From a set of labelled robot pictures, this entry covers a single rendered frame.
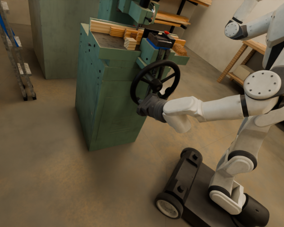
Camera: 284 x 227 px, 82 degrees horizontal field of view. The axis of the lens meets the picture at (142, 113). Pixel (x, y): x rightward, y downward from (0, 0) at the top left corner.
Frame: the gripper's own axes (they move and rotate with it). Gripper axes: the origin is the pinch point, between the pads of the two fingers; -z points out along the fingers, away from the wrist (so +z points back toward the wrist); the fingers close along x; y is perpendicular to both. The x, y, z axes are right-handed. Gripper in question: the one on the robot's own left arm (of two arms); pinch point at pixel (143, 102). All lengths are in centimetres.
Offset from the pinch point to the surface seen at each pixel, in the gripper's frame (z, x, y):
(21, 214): -34, -89, -14
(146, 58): -10.2, 18.8, 10.7
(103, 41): -21.4, 9.3, 28.5
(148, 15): -17.8, 37.1, 24.2
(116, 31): -27.5, 20.7, 27.0
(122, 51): -15.8, 12.6, 19.8
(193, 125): -64, 55, -118
